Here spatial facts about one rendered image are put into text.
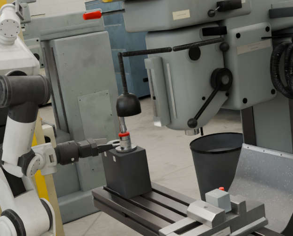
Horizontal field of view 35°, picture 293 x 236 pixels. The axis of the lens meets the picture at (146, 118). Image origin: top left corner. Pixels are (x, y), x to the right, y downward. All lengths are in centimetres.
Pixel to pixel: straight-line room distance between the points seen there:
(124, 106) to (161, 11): 28
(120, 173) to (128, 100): 64
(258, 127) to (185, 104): 51
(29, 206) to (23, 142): 34
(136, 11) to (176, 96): 28
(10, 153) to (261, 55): 86
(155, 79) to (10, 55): 48
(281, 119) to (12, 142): 94
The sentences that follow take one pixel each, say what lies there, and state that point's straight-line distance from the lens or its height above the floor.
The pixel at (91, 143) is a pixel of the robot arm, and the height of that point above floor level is 121.
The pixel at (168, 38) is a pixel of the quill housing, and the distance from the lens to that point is 137.
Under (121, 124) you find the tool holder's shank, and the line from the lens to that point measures 190.
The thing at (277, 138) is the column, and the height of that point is 116.
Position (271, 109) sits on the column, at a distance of 176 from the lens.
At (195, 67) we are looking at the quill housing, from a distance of 138.
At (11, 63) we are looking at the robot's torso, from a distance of 154.
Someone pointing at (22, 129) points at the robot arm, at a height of 139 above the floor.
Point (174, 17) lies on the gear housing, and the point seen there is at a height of 166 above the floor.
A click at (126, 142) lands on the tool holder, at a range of 191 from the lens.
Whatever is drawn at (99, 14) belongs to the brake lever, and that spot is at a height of 170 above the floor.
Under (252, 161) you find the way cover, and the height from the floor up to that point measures 106.
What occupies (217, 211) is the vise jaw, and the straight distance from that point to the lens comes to 147.
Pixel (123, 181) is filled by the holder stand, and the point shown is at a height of 103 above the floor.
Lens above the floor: 170
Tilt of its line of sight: 13 degrees down
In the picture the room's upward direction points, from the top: 9 degrees counter-clockwise
